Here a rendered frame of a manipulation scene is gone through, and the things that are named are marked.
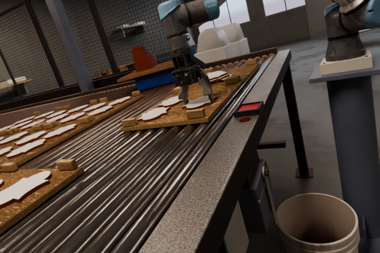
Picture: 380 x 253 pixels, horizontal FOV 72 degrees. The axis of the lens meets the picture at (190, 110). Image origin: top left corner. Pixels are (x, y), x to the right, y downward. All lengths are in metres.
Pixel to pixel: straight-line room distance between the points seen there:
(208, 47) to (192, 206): 4.61
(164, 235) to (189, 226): 0.04
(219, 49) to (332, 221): 3.89
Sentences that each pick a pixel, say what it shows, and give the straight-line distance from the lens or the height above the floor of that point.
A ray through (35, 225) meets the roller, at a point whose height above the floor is 0.91.
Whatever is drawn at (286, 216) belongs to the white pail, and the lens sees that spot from 1.35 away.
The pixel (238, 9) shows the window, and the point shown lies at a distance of 10.85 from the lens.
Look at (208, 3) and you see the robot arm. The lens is 0.91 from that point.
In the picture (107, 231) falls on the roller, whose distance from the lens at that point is 0.48.
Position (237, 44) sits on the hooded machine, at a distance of 5.82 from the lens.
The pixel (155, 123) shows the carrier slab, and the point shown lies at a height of 0.94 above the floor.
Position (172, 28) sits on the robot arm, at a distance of 0.87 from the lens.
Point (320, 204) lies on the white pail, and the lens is 1.38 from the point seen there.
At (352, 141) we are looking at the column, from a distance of 1.38.
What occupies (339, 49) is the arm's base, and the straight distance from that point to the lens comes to 1.27.
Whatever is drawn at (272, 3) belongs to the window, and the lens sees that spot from 10.49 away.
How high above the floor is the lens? 1.17
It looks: 15 degrees down
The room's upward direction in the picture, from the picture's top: 16 degrees counter-clockwise
